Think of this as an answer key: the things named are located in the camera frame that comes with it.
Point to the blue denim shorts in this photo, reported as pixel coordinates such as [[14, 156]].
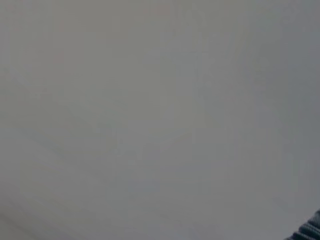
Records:
[[311, 231]]

